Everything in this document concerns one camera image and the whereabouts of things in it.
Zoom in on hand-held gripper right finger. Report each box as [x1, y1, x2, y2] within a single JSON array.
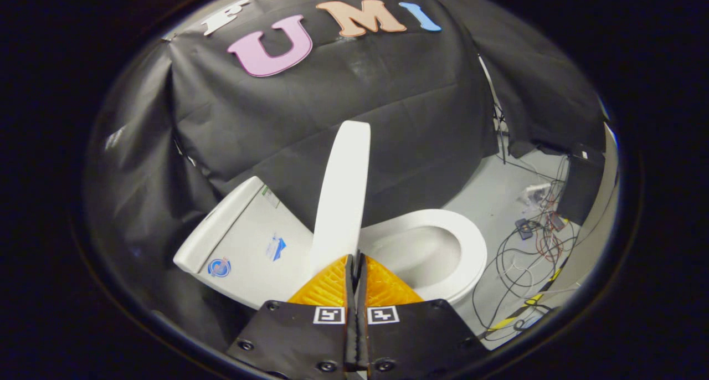
[[356, 251, 489, 378]]

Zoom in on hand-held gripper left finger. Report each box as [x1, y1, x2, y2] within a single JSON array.
[[226, 254, 358, 378]]

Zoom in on white toilet lid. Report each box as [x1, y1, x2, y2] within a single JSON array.
[[309, 120, 372, 276]]

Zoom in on white toilet seat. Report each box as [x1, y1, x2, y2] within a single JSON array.
[[360, 209, 489, 306]]

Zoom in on white toilet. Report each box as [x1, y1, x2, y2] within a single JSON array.
[[173, 176, 488, 310]]

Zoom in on clear plastic bag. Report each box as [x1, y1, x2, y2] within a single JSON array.
[[523, 183, 553, 205]]

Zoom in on black backdrop cloth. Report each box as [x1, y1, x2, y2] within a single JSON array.
[[83, 0, 608, 347]]

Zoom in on black box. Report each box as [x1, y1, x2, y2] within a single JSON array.
[[556, 151, 606, 227]]

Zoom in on red wires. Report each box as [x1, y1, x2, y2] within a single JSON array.
[[533, 194, 567, 262]]

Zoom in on tangle of black cables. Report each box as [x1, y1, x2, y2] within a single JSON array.
[[471, 104, 588, 342]]

